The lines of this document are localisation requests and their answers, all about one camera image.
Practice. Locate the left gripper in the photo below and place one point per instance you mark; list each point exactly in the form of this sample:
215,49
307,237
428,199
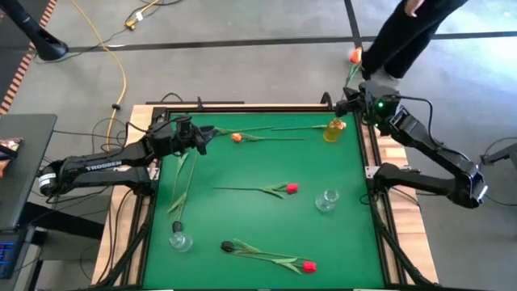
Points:
186,137

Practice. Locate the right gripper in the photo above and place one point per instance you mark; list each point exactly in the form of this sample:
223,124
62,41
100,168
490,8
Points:
377,107

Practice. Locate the green stem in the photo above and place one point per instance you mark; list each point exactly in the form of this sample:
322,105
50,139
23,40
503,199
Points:
176,226

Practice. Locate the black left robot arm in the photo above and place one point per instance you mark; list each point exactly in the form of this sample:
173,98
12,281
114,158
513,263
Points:
101,169

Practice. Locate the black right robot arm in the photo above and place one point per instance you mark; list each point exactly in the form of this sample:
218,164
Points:
436,153

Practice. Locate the yellow glass vase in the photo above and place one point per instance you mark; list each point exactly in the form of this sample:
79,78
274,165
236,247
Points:
332,132

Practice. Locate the clear glass vase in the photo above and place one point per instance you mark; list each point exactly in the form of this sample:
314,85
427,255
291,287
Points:
326,202
180,241

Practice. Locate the black clamp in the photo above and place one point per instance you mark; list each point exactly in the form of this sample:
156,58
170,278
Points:
326,100

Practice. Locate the black flat bar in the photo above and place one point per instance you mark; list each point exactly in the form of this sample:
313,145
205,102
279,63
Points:
194,102

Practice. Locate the silver mounting plate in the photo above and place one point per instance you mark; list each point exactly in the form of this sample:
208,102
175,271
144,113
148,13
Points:
154,174
371,171

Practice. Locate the person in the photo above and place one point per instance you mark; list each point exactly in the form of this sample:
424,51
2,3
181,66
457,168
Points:
404,36

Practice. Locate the person's hand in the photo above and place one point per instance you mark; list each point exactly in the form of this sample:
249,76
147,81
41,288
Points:
413,7

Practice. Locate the black desk foot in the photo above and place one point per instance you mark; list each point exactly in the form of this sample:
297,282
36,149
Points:
60,220

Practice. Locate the dark grey desk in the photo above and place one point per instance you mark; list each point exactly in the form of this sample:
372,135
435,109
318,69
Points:
24,174

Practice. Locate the orange black hazard strip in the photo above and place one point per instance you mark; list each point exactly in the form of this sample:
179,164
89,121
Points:
18,78

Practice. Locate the colourful snack bag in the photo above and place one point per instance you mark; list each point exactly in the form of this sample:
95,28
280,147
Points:
8,147

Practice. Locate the black table frame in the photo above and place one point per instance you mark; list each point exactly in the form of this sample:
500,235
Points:
262,109

